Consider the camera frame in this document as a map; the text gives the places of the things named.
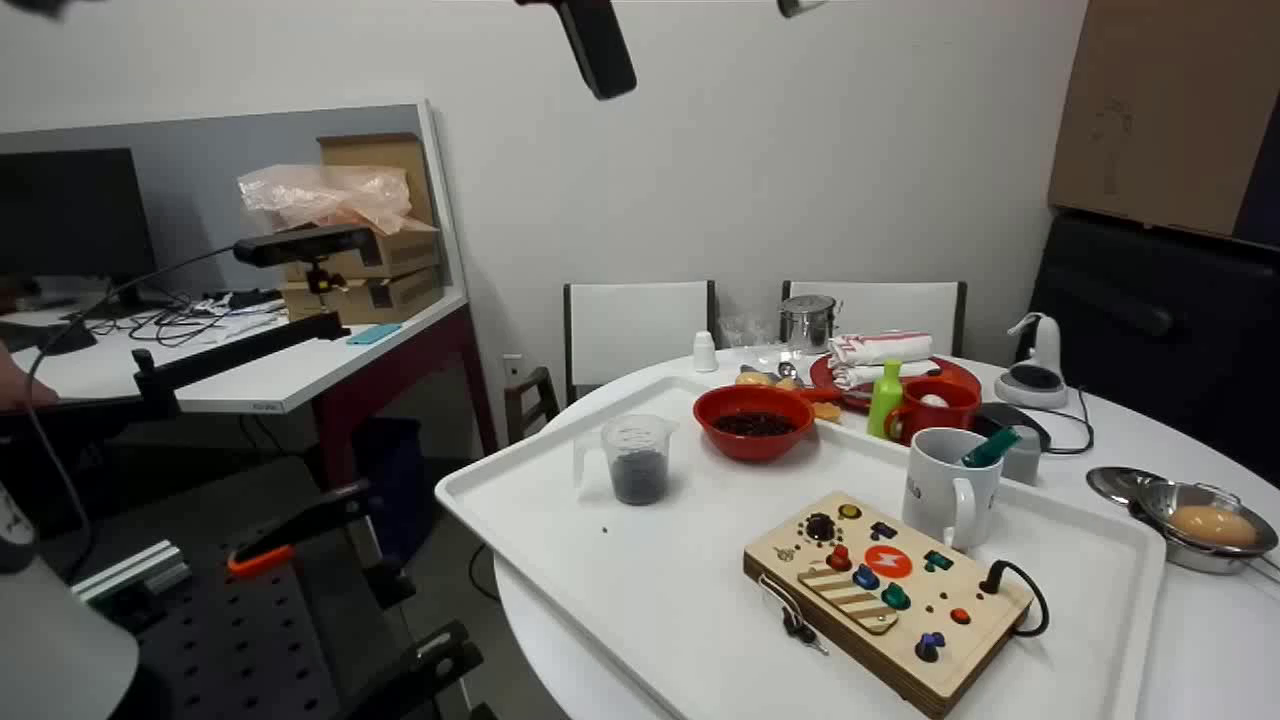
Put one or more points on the white Mila mug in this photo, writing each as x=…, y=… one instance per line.
x=947, y=495

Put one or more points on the white desk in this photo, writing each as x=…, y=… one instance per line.
x=251, y=370

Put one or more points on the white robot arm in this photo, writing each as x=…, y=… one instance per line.
x=598, y=44

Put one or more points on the clear plastic measuring jar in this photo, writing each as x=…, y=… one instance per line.
x=625, y=461

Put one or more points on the black monitor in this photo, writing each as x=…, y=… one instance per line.
x=73, y=214

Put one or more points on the green plastic bottle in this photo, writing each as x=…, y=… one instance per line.
x=884, y=398

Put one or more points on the orange handled clamp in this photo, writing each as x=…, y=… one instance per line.
x=276, y=540

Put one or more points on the metal strainer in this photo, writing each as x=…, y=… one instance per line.
x=1202, y=527

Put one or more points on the red bowl with beans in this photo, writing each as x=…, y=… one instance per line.
x=749, y=423

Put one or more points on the black cabinet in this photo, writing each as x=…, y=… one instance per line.
x=1171, y=324

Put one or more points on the red plate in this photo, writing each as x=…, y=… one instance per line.
x=858, y=398

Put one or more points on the white plastic tray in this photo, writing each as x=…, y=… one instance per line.
x=671, y=597

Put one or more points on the right white chair back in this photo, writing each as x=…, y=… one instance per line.
x=893, y=305

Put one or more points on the small steel pot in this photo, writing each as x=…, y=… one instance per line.
x=805, y=320

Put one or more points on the large cardboard box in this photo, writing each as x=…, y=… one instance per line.
x=1172, y=119

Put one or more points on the black side camera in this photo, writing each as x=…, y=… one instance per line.
x=299, y=246

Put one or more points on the cardboard box on desk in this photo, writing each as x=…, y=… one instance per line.
x=390, y=278

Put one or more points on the pink plastic bag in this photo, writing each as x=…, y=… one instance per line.
x=325, y=199

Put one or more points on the wooden switch busy board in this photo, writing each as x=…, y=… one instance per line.
x=906, y=607

